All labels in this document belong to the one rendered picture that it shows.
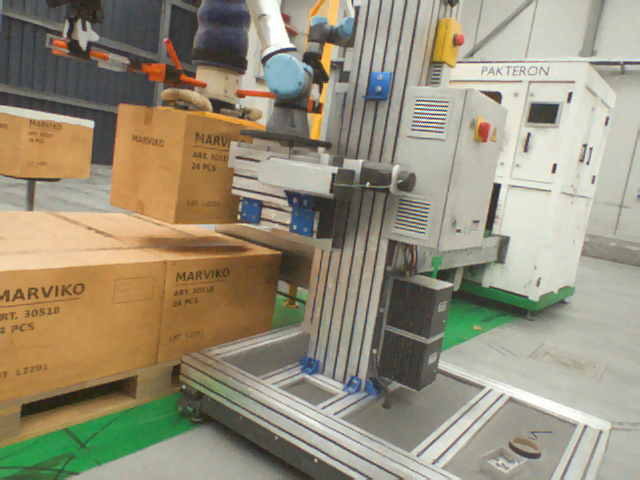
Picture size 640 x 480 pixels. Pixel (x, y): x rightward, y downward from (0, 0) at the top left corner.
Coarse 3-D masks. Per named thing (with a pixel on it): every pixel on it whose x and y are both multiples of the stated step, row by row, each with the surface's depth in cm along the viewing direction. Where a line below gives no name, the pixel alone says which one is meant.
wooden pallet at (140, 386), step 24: (96, 384) 169; (144, 384) 184; (168, 384) 192; (0, 408) 147; (72, 408) 172; (96, 408) 174; (120, 408) 178; (0, 432) 148; (24, 432) 155; (48, 432) 160
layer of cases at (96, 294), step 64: (0, 256) 153; (64, 256) 164; (128, 256) 177; (192, 256) 192; (256, 256) 215; (0, 320) 142; (64, 320) 156; (128, 320) 173; (192, 320) 195; (256, 320) 223; (0, 384) 146; (64, 384) 161
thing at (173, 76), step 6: (156, 66) 184; (162, 66) 182; (168, 66) 181; (162, 72) 182; (168, 72) 183; (174, 72) 184; (180, 72) 186; (150, 78) 186; (156, 78) 184; (162, 78) 182; (168, 78) 183; (174, 78) 185; (180, 78) 188; (168, 84) 192; (174, 84) 190; (180, 84) 188
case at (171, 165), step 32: (128, 128) 193; (160, 128) 182; (192, 128) 177; (224, 128) 189; (256, 128) 203; (128, 160) 193; (160, 160) 182; (192, 160) 180; (224, 160) 193; (128, 192) 194; (160, 192) 183; (192, 192) 183; (224, 192) 196
